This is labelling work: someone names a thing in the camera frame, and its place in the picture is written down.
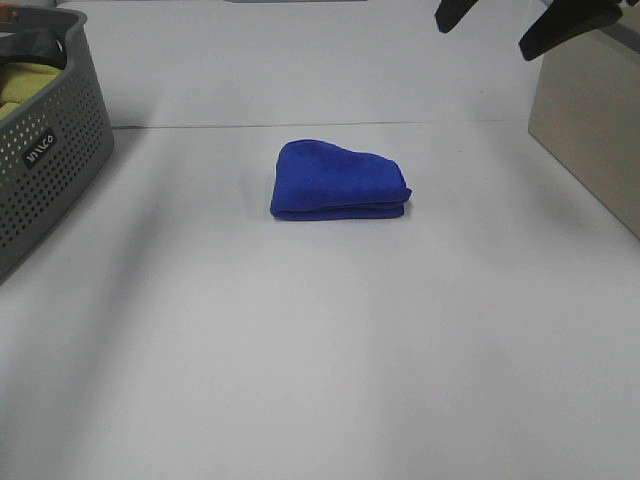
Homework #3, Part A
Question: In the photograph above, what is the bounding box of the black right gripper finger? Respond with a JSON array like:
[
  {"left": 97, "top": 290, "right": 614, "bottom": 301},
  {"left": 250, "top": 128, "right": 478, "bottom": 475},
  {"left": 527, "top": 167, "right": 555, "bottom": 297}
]
[
  {"left": 434, "top": 0, "right": 473, "bottom": 33},
  {"left": 519, "top": 0, "right": 623, "bottom": 61}
]

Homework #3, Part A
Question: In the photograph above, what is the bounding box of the blue microfiber towel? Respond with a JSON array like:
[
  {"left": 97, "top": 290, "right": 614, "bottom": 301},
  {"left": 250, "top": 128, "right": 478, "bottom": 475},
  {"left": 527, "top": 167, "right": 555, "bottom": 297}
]
[{"left": 270, "top": 139, "right": 412, "bottom": 221}]

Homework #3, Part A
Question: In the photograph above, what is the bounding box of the beige storage box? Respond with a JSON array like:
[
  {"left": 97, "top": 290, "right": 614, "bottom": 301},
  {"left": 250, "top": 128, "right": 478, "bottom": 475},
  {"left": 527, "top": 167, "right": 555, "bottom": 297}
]
[{"left": 529, "top": 8, "right": 639, "bottom": 232}]

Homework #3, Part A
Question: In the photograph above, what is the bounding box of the grey perforated plastic basket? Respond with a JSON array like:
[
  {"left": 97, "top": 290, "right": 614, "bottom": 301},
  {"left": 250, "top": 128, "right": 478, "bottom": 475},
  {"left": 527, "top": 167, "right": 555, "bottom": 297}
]
[{"left": 1, "top": 3, "right": 114, "bottom": 277}]

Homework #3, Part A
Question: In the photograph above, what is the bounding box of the yellow-green towel in basket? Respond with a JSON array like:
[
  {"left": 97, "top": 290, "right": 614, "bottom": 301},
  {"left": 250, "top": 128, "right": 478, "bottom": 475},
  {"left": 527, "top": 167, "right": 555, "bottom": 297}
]
[{"left": 1, "top": 62, "right": 63, "bottom": 125}]

